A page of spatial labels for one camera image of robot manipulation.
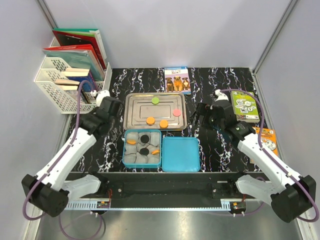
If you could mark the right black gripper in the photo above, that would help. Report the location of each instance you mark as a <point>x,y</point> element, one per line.
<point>205,109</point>

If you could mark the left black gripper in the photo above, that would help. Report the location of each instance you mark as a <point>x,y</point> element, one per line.
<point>96,111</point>

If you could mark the orange cookie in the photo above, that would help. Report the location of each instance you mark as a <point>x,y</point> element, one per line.
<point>155,152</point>
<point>163,124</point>
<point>150,120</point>
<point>131,142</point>

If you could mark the black cookie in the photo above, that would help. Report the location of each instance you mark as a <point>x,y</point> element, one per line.
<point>145,139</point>
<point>144,151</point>

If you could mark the blue tin lid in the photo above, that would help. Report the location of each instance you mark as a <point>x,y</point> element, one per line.
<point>180,155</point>

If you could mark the black cookie bottom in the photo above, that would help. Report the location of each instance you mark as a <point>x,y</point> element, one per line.
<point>144,151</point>

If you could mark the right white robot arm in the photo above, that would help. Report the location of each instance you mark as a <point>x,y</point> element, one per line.
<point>290,195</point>

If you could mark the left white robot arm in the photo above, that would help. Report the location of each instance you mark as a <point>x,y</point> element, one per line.
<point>49,190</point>

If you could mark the green booklet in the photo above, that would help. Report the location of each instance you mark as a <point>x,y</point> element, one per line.
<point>244,107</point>

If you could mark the pink cookie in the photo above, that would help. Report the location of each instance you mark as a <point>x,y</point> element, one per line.
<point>176,112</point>

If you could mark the white file organizer rack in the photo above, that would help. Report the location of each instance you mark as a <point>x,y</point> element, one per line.
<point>50,70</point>

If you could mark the dark paperback books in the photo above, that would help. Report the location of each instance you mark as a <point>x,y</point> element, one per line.
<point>71,88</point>

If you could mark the white paper cupcake liners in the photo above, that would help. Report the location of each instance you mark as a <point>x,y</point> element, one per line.
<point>130,156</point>

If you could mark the blue paperback books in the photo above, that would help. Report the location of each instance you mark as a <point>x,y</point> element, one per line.
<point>80,75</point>

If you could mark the orange cookie bottom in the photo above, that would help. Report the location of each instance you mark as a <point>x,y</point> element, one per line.
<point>163,124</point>

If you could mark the blue cookie tin box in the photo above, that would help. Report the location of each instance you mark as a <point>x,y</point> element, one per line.
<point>125,160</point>

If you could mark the dog picture book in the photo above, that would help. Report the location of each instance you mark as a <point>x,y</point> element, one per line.
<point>177,80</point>

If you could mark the green cookie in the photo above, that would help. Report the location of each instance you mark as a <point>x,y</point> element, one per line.
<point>155,100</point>

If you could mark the orange booklet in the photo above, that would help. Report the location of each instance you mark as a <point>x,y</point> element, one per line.
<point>268,137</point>

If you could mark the teal and red folders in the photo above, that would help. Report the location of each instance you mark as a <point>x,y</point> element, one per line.
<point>78,56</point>

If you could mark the green and red folders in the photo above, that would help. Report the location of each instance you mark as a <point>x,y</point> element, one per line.
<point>83,36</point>

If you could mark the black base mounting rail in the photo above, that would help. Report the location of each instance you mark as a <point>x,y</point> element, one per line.
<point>147,186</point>

